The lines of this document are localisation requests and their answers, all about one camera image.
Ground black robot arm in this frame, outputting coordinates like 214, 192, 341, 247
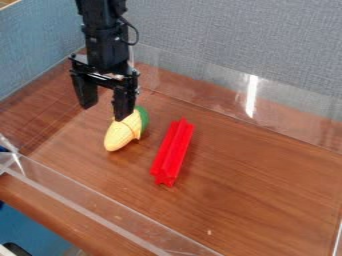
69, 0, 139, 121

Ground clear acrylic wall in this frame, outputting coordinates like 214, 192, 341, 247
131, 44, 342, 155
0, 154, 224, 256

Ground yellow toy corn cob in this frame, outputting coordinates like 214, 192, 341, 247
105, 106, 150, 152

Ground red star-shaped plastic block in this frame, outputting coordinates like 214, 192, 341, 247
150, 118, 194, 187

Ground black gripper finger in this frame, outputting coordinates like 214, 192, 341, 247
71, 74, 99, 109
113, 86, 137, 121

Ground clear acrylic left bracket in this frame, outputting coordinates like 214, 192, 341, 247
0, 133, 26, 176

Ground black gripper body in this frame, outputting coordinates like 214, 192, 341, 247
69, 54, 141, 95

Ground clear acrylic back wall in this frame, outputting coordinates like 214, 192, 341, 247
131, 44, 342, 155

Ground clear acrylic front wall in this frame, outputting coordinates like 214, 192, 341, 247
0, 154, 224, 256

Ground black cable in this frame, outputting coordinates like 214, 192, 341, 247
119, 15, 141, 47

